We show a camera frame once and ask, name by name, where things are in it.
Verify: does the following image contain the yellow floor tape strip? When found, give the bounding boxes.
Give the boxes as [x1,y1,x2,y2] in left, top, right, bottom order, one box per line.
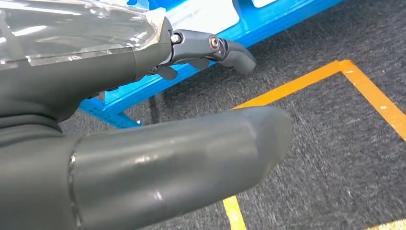
[222,59,406,230]

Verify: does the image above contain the blue metal shelf rack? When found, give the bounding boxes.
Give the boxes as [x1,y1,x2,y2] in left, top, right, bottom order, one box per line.
[79,0,345,129]

